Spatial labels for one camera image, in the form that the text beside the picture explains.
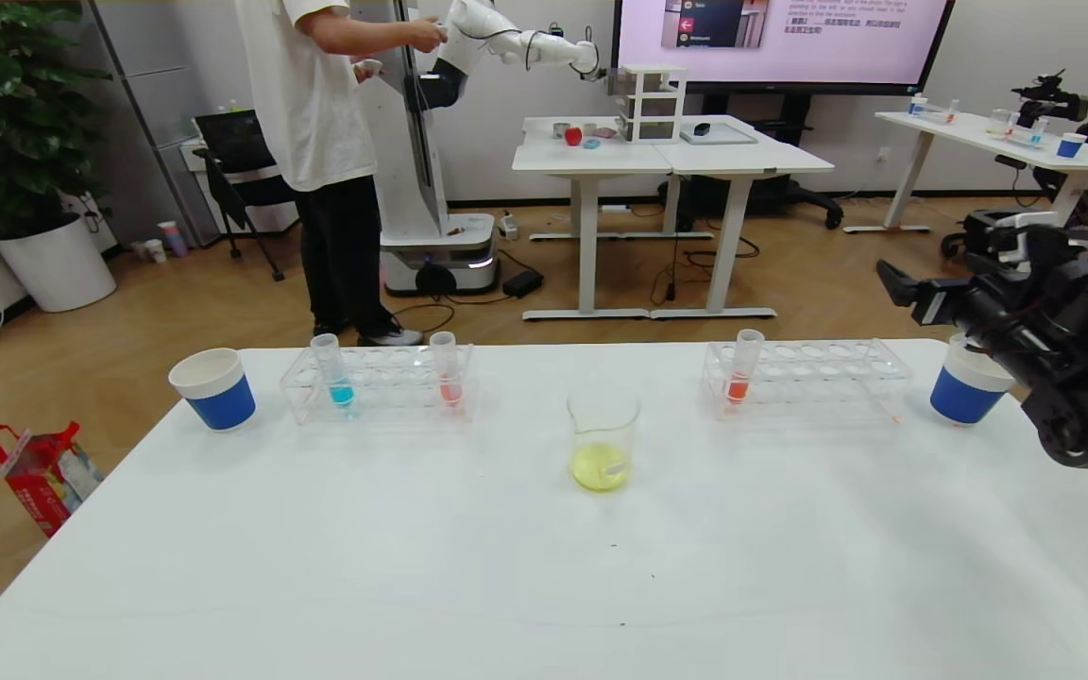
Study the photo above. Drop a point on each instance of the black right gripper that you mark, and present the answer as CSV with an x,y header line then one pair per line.
x,y
931,299

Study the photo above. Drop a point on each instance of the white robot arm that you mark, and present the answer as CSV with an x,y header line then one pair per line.
x,y
478,19

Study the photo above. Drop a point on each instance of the clear acrylic test tube rack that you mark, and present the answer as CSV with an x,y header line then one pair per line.
x,y
393,387
808,382

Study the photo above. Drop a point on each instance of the test tube with red liquid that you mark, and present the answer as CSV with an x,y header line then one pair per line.
x,y
739,387

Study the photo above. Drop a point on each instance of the glass beaker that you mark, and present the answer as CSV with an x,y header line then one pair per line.
x,y
601,463

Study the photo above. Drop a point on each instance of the test tube with blue liquid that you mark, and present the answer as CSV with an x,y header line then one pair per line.
x,y
341,392

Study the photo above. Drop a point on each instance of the black mobile robot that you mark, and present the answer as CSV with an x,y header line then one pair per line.
x,y
964,231

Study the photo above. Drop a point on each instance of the blue and white paper cup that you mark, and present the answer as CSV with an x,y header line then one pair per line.
x,y
218,401
964,401

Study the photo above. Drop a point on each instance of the white desk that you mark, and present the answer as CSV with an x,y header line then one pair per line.
x,y
960,128
591,161
752,161

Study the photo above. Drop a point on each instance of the black display stand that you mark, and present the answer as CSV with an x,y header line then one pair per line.
x,y
794,198

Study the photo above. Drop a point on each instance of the small blue cup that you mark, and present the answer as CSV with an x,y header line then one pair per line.
x,y
918,107
1070,148

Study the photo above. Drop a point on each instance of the grey tray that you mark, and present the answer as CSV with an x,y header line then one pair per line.
x,y
728,137

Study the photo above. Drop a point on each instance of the large display screen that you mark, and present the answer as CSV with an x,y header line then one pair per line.
x,y
790,66

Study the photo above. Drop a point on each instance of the white drawer unit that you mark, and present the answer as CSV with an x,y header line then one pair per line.
x,y
653,104

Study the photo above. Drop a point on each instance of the pink plate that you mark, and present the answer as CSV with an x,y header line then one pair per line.
x,y
605,133

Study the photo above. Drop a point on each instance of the red apple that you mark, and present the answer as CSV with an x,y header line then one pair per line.
x,y
573,137

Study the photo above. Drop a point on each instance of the black power adapter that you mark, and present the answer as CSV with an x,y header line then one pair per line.
x,y
523,283

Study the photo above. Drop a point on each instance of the white robot tower base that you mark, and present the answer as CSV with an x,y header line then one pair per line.
x,y
431,255

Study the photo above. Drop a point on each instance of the person in white shirt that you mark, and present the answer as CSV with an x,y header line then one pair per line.
x,y
313,113

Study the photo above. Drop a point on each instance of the black chair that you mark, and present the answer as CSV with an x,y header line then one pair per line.
x,y
228,142

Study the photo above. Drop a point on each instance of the small white cup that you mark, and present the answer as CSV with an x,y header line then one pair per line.
x,y
154,252

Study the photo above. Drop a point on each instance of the grey cabinet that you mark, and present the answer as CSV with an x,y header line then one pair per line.
x,y
157,85

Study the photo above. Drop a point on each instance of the white plant pot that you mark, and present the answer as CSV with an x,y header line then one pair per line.
x,y
58,269

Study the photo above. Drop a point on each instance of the red gift bag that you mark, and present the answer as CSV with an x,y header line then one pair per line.
x,y
39,482

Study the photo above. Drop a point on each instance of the green potted plant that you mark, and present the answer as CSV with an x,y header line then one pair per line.
x,y
6,113

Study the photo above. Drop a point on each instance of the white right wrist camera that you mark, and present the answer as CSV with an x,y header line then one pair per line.
x,y
1021,225

